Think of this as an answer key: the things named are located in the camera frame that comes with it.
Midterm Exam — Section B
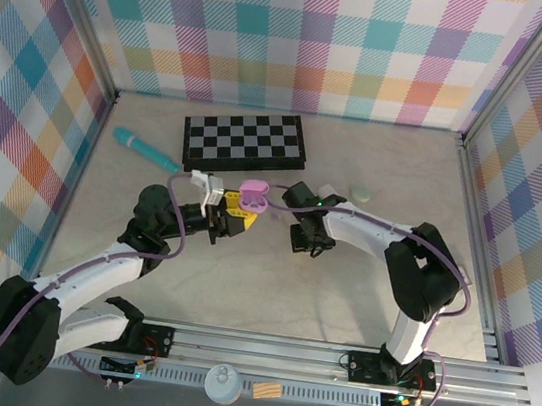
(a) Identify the small circuit board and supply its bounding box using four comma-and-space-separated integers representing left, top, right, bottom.
381, 386, 425, 406
98, 349, 160, 381

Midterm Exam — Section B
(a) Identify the teal pen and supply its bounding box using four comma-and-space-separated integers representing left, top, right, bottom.
108, 125, 185, 175

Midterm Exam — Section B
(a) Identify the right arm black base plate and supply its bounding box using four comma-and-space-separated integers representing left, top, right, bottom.
344, 347, 442, 395

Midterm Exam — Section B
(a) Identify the left aluminium frame post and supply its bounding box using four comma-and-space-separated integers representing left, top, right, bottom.
22, 0, 134, 110

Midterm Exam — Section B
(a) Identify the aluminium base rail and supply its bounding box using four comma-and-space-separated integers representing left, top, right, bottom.
0, 293, 539, 406

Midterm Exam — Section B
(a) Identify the white round plastic cap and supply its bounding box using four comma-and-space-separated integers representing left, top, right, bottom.
201, 361, 245, 406

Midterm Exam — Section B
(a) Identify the grey slotted cable duct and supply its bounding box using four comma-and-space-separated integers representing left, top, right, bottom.
4, 340, 395, 406

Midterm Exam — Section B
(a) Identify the left small circuit board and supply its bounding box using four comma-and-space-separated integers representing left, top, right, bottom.
98, 349, 160, 381

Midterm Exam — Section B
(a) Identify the right aluminium floor rail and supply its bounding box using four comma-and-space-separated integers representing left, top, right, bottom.
429, 137, 532, 366

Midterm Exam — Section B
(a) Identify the black grey folding chessboard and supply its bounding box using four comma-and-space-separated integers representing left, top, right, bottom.
177, 98, 314, 188

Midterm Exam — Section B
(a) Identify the right small circuit board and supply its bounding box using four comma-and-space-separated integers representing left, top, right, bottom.
381, 386, 425, 406

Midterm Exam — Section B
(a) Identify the right aluminium frame post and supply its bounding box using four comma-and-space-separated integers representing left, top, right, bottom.
458, 0, 542, 159

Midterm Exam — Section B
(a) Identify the purple earbud charging case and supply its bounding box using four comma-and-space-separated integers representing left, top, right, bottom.
235, 176, 272, 216

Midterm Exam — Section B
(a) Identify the green earbud charging case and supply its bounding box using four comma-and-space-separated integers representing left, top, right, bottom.
347, 183, 373, 205

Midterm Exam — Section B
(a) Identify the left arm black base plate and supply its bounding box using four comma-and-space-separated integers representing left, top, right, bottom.
81, 313, 178, 361

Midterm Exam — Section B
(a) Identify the aluminium frame post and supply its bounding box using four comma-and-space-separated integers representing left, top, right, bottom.
458, 0, 542, 159
22, 0, 134, 110

